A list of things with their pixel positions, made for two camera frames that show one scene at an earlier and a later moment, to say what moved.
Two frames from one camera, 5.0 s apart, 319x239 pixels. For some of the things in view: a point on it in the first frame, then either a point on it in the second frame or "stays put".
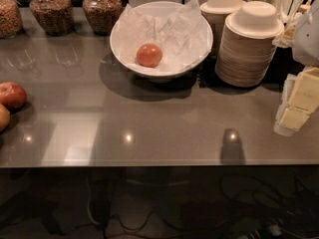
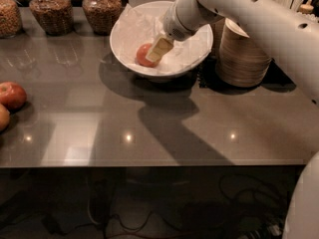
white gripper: [307, 41] to [174, 23]
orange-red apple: [149, 55] stays put
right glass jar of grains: [102, 8] stays put
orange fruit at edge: [5, 118] stays put
